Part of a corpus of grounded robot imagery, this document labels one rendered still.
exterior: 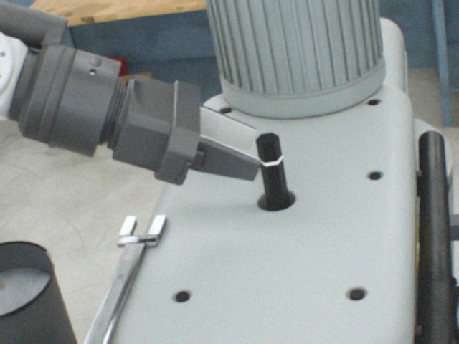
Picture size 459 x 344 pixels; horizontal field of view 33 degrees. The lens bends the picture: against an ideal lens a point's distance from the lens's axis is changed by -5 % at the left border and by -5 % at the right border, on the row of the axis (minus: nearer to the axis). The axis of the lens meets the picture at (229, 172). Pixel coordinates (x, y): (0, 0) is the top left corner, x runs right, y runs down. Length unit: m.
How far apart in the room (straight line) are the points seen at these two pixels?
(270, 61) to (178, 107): 0.19
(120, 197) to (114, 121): 3.78
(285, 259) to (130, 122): 0.17
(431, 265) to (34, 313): 2.25
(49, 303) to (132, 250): 2.24
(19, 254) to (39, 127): 2.56
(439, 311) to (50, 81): 0.40
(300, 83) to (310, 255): 0.25
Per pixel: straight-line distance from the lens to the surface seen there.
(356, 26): 0.86
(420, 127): 1.50
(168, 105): 0.69
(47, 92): 0.66
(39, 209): 4.59
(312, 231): 0.70
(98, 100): 0.66
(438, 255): 0.80
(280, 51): 0.85
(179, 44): 5.45
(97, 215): 4.36
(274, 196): 0.74
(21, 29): 0.70
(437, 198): 0.88
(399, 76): 1.30
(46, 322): 2.96
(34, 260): 3.20
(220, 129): 0.74
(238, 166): 0.69
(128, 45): 5.56
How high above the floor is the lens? 2.31
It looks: 31 degrees down
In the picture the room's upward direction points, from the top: 12 degrees counter-clockwise
